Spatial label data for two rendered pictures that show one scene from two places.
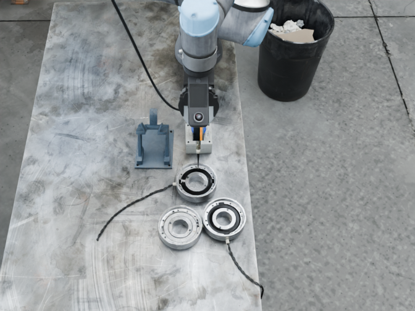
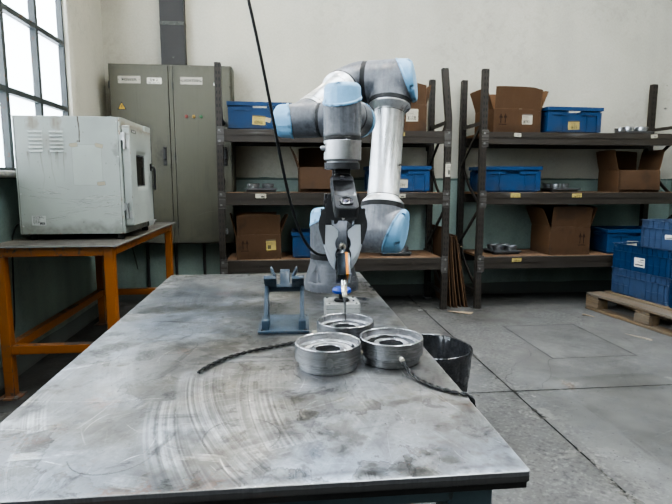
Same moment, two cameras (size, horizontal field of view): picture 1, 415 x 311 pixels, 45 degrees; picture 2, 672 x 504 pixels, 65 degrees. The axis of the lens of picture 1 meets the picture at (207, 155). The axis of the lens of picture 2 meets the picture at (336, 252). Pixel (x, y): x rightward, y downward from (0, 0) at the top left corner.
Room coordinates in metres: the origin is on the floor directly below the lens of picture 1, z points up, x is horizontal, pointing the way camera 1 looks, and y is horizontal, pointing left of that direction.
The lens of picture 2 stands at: (-0.28, 0.07, 1.10)
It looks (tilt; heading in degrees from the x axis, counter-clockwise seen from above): 8 degrees down; 358
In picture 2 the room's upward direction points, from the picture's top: straight up
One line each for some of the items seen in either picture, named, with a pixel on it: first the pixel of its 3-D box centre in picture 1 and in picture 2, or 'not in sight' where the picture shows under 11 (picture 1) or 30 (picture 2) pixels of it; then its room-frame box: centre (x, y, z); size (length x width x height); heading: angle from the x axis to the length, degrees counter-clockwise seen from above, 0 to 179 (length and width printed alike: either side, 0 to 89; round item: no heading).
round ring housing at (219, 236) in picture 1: (223, 219); (391, 347); (0.56, -0.05, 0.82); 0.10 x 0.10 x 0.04
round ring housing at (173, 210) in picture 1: (180, 228); (327, 353); (0.53, 0.06, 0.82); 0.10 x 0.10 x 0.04
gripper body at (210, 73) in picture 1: (199, 78); (341, 193); (0.79, 0.03, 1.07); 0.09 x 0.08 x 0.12; 2
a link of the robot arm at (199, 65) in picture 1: (197, 54); (340, 152); (0.78, 0.03, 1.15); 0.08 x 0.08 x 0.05
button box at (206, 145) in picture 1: (198, 136); (341, 309); (0.81, 0.03, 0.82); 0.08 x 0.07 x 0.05; 4
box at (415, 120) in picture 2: not in sight; (395, 109); (4.30, -0.58, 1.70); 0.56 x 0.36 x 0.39; 89
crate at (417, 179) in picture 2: not in sight; (396, 179); (4.33, -0.59, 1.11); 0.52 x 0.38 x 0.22; 94
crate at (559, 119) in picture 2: not in sight; (562, 122); (4.44, -2.09, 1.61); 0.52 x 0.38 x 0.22; 97
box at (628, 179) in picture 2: not in sight; (628, 170); (4.47, -2.73, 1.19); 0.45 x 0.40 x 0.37; 89
